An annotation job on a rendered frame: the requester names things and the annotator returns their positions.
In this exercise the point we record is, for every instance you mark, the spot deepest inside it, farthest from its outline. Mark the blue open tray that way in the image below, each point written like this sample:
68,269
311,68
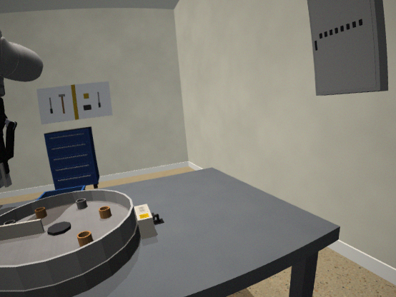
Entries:
59,191

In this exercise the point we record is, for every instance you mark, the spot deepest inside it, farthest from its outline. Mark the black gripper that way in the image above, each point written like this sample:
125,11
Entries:
8,152

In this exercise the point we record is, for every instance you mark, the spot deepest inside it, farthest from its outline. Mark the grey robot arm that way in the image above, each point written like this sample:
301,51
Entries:
17,63

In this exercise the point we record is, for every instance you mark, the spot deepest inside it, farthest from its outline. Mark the bronze bushing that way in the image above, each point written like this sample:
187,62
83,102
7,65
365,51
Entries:
84,238
105,212
40,213

